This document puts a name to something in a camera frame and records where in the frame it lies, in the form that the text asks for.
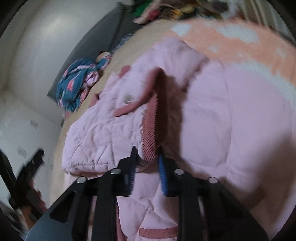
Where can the tan bed cover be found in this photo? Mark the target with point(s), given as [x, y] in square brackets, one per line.
[140, 42]

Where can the cream satin curtain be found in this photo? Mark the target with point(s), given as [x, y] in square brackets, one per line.
[271, 14]

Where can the blue flamingo print quilt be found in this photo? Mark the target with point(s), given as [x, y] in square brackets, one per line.
[78, 79]

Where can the pile of mixed clothes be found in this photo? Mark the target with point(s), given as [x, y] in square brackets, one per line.
[145, 12]

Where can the orange white cloud blanket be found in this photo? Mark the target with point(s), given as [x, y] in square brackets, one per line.
[245, 45]

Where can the pink quilted jacket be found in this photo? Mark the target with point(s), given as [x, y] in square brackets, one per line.
[213, 119]

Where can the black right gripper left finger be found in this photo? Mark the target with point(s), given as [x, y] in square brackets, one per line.
[127, 167]

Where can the grey headboard cushion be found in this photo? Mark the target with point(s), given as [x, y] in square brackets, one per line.
[103, 36]

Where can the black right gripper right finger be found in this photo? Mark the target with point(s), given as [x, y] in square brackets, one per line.
[167, 167]

